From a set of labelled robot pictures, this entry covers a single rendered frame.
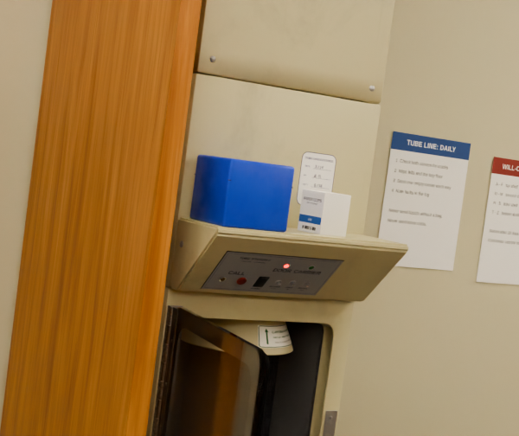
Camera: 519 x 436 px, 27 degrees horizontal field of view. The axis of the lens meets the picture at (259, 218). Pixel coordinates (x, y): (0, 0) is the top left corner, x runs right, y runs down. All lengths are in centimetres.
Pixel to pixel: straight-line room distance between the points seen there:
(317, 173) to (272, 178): 18
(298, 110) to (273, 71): 7
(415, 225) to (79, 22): 90
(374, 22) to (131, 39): 38
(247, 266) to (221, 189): 12
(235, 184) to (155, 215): 12
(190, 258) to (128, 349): 15
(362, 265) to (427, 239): 75
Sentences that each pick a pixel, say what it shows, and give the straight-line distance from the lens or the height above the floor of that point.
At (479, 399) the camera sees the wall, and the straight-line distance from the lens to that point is 250.
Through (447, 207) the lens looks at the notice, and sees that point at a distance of 234.
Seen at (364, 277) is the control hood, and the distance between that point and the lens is 160.
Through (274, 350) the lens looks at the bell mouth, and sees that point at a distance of 164.
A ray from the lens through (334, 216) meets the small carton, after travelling 154.
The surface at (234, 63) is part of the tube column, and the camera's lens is 154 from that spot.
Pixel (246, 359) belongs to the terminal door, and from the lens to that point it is 127.
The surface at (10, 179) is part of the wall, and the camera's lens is 187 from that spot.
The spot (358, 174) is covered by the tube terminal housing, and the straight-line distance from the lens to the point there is 166.
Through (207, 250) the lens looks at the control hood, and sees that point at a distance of 143.
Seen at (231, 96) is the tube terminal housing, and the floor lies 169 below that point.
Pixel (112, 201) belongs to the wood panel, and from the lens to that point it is 152.
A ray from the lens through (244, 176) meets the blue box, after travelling 143.
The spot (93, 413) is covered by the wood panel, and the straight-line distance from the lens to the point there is 153.
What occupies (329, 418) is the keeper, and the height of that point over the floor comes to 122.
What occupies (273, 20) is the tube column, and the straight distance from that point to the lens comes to 157.
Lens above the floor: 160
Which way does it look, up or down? 3 degrees down
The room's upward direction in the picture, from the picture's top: 8 degrees clockwise
